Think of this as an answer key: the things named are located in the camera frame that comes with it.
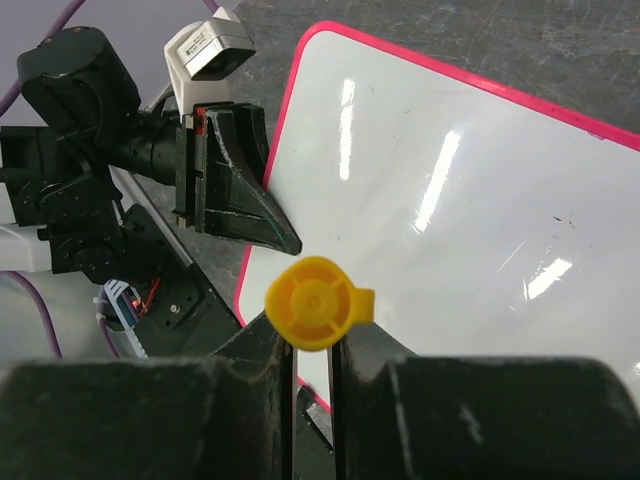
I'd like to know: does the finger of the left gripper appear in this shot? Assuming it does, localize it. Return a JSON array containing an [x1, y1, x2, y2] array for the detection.
[[199, 103, 302, 255]]

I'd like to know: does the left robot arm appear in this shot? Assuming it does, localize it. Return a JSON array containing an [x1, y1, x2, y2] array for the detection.
[[1, 18, 302, 284]]

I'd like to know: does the orange capped marker pen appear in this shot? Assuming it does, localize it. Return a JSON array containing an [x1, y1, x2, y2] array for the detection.
[[264, 256, 375, 352]]

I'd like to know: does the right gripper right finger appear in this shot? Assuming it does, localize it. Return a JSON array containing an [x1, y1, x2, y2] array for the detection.
[[329, 324, 639, 479]]

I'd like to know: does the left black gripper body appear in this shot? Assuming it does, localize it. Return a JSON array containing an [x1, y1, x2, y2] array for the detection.
[[173, 103, 209, 233]]

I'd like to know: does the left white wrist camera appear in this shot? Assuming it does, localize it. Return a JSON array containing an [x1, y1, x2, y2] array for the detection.
[[164, 7, 256, 116]]

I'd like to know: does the pink framed whiteboard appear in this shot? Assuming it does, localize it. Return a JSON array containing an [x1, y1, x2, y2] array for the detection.
[[265, 21, 639, 395]]

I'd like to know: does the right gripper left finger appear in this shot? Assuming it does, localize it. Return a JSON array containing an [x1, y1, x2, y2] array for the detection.
[[1, 317, 295, 479]]

